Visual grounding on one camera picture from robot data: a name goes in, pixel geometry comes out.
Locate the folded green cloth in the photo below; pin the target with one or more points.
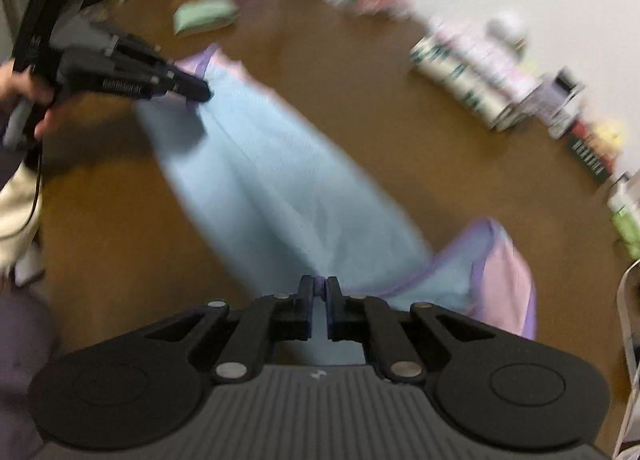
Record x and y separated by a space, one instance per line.
204 15

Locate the person left hand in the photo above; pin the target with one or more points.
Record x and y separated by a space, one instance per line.
16 86

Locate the white round speaker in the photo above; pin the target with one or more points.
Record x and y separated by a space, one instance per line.
510 29

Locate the dark green box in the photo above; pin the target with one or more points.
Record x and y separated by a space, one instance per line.
595 147

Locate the pink floral folded cloth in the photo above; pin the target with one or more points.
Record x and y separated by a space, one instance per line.
489 58

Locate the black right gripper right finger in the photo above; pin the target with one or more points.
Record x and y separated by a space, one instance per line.
371 322

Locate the pastel pink blue garment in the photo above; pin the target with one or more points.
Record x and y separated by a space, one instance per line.
277 200

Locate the green white power strip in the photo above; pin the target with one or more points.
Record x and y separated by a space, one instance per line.
624 203

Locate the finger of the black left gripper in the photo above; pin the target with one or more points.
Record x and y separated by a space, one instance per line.
129 55
138 82

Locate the teal floral folded cloth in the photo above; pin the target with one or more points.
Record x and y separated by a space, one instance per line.
436 61

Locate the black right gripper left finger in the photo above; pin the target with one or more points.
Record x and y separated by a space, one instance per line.
250 335

